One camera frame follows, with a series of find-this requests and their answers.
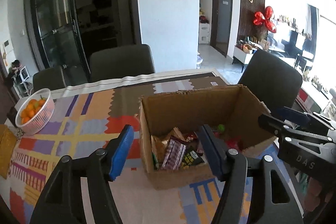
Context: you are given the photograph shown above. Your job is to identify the black glass sliding door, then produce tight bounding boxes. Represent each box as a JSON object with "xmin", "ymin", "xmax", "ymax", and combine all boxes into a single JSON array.
[{"xmin": 24, "ymin": 0, "xmax": 137, "ymax": 80}]

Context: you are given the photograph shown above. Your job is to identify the person's right hand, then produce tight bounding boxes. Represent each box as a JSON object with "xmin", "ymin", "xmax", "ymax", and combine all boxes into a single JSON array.
[{"xmin": 306, "ymin": 177, "xmax": 331, "ymax": 211}]

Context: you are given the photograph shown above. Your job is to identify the red snack packet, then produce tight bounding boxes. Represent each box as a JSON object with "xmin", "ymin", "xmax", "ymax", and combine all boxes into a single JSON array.
[{"xmin": 226, "ymin": 136, "xmax": 243, "ymax": 152}]

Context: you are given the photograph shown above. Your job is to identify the dark grey dining chair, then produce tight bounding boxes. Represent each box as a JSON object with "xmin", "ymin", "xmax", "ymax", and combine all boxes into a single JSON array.
[
  {"xmin": 238, "ymin": 49, "xmax": 303, "ymax": 111},
  {"xmin": 89, "ymin": 44, "xmax": 155, "ymax": 82},
  {"xmin": 33, "ymin": 66, "xmax": 66, "ymax": 94}
]

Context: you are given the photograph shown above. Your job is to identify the colourful patterned tablecloth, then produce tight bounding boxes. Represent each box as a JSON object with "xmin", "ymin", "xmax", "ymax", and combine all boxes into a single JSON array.
[{"xmin": 9, "ymin": 80, "xmax": 310, "ymax": 224}]

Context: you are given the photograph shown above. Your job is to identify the brown cardboard box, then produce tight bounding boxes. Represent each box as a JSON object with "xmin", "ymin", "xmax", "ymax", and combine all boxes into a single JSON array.
[{"xmin": 139, "ymin": 84, "xmax": 276, "ymax": 191}]

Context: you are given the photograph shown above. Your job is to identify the yellow flat packet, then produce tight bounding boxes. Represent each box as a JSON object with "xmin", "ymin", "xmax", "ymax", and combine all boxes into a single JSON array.
[{"xmin": 0, "ymin": 124, "xmax": 17, "ymax": 179}]

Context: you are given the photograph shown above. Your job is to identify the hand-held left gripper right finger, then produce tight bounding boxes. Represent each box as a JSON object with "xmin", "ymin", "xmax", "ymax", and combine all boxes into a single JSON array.
[{"xmin": 198, "ymin": 124, "xmax": 305, "ymax": 224}]

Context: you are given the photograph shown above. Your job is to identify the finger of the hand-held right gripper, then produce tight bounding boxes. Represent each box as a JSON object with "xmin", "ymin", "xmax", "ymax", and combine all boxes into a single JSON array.
[
  {"xmin": 259, "ymin": 114, "xmax": 334, "ymax": 143},
  {"xmin": 276, "ymin": 107, "xmax": 336, "ymax": 136}
]

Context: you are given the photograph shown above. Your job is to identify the black yellow snack packet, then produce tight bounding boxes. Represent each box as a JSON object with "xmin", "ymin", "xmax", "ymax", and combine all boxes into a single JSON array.
[{"xmin": 181, "ymin": 150, "xmax": 208, "ymax": 169}]

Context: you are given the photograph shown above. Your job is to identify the red foil balloons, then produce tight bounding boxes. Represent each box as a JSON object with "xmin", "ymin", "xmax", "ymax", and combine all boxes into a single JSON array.
[{"xmin": 253, "ymin": 6, "xmax": 277, "ymax": 33}]

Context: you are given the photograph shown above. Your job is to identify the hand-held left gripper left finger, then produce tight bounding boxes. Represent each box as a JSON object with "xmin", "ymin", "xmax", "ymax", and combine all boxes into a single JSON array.
[{"xmin": 29, "ymin": 125, "xmax": 134, "ymax": 224}]

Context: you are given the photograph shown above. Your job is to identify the pile of oranges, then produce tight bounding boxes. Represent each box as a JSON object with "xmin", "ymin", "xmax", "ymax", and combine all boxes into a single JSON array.
[{"xmin": 20, "ymin": 98, "xmax": 46, "ymax": 125}]

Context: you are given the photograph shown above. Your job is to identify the gold snack packet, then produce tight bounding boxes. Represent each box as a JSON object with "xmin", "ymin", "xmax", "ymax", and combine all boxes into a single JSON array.
[{"xmin": 151, "ymin": 127, "xmax": 185, "ymax": 161}]

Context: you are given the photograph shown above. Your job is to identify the pink striped snack packet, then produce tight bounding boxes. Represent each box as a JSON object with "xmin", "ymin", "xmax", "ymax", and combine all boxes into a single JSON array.
[{"xmin": 161, "ymin": 136, "xmax": 186, "ymax": 170}]

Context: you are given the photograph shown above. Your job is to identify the white storage cabinet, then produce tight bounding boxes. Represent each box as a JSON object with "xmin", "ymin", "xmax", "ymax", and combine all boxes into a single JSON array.
[{"xmin": 198, "ymin": 22, "xmax": 210, "ymax": 45}]

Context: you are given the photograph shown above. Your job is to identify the dark framed door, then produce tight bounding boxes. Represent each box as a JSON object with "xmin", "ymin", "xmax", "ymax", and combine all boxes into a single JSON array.
[{"xmin": 211, "ymin": 0, "xmax": 234, "ymax": 58}]

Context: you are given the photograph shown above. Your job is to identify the white plastic basket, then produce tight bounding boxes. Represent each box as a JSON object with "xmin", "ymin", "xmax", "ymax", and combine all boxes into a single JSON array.
[{"xmin": 15, "ymin": 88, "xmax": 55, "ymax": 136}]

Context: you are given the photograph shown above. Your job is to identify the white low sideboard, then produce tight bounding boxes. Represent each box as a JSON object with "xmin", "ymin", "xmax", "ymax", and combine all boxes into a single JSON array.
[{"xmin": 232, "ymin": 45, "xmax": 254, "ymax": 65}]

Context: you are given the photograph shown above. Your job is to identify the red white box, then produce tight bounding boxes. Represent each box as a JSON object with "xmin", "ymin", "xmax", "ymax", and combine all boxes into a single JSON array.
[{"xmin": 297, "ymin": 89, "xmax": 323, "ymax": 114}]

